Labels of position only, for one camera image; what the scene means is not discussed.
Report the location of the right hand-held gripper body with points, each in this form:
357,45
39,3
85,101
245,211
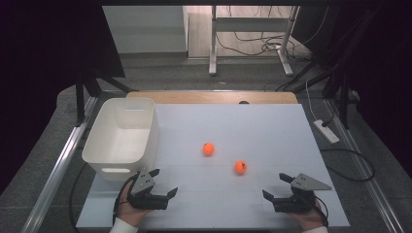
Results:
301,197

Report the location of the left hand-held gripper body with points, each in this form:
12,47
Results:
144,184

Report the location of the orange ball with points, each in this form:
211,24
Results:
240,167
208,149

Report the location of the white plastic bin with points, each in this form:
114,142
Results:
124,145

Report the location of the person's right hand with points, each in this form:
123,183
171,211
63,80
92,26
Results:
309,218

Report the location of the person's left hand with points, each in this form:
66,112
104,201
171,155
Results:
128,212

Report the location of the white power strip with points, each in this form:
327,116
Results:
326,131

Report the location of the white board on table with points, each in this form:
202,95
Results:
233,129

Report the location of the small black knob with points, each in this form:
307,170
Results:
244,102

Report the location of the wooden table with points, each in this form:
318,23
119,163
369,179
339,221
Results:
210,97

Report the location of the black stand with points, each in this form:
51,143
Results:
86,84
340,87

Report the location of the dark curtain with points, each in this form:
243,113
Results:
382,81
39,64

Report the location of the white cabinet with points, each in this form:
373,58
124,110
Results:
145,29

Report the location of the aluminium floor rail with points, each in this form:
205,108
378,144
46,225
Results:
366,171
55,176

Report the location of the white metal desk frame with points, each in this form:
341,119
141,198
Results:
249,24

